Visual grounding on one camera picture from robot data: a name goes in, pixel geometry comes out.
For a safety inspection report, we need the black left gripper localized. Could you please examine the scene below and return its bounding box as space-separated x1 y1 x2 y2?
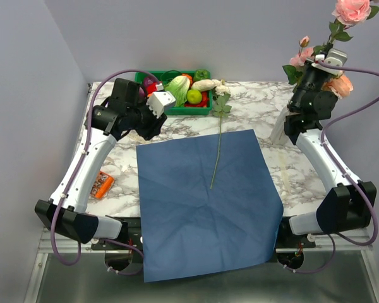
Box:
126 97 168 141

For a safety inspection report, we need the pink artificial rose stem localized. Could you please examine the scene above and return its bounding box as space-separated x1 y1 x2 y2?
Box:
282 36 314 85

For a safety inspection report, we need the peach artificial rose stem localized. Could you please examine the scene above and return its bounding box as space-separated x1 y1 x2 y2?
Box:
322 74 354 98

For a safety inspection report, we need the beige printed ribbon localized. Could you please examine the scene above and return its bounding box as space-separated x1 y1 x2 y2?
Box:
278 151 291 199

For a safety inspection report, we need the pink artificial flower bouquet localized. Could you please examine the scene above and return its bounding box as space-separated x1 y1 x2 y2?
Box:
210 93 232 190

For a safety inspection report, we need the pink single rose stem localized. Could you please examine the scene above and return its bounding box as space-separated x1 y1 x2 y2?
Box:
313 0 379 55

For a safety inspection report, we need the blue wrapping paper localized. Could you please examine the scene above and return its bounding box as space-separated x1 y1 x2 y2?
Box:
136 129 284 282

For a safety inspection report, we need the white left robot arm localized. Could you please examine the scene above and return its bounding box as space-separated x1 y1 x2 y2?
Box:
35 78 176 249

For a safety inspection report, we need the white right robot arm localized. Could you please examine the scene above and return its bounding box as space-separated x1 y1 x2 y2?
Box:
278 61 376 247

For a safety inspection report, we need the white ribbed vase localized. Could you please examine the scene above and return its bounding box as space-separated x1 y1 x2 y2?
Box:
270 106 289 145

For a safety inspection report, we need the red toy pepper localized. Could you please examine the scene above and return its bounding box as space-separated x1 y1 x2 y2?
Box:
146 83 158 96

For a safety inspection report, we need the purple toy onion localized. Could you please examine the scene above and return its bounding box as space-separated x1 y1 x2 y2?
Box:
139 77 156 97

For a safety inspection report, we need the green plastic basket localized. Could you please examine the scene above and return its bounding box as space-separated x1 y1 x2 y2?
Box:
150 70 213 116

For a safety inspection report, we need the green toy cabbage leaf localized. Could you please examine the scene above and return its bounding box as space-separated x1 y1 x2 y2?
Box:
164 74 191 107

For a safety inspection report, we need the orange snack box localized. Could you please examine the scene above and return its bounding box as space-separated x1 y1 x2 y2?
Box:
90 171 114 200

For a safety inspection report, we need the green toy lime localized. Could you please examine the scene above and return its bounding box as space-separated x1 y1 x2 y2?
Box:
186 89 203 105

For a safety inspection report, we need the orange toy carrot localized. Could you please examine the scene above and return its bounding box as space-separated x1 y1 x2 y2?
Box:
181 73 193 86

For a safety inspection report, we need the red toy chili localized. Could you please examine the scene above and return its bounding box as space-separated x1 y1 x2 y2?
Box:
184 92 209 108

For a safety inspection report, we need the beige toy potato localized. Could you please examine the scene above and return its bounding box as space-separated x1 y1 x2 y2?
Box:
191 79 216 92

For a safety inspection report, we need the green toy bell pepper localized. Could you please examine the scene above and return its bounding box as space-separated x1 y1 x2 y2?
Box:
193 69 210 82

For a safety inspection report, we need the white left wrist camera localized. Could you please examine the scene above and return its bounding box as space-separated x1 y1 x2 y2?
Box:
147 91 176 118

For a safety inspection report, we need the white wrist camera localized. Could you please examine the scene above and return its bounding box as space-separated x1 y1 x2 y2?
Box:
147 91 176 118
311 48 347 76

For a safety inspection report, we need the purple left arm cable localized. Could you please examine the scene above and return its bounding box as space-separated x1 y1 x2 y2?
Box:
49 69 164 276

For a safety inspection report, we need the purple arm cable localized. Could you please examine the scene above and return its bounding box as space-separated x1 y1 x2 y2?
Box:
49 69 164 276
282 61 379 274

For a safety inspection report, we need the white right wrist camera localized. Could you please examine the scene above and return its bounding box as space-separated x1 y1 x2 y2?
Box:
311 48 347 76

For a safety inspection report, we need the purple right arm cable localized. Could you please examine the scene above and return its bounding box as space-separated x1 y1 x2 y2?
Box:
282 61 379 274

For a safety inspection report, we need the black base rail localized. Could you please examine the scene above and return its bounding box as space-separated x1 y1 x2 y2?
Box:
52 216 332 263

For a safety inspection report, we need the aluminium frame rail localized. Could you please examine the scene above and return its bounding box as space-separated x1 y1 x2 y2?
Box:
37 229 373 254

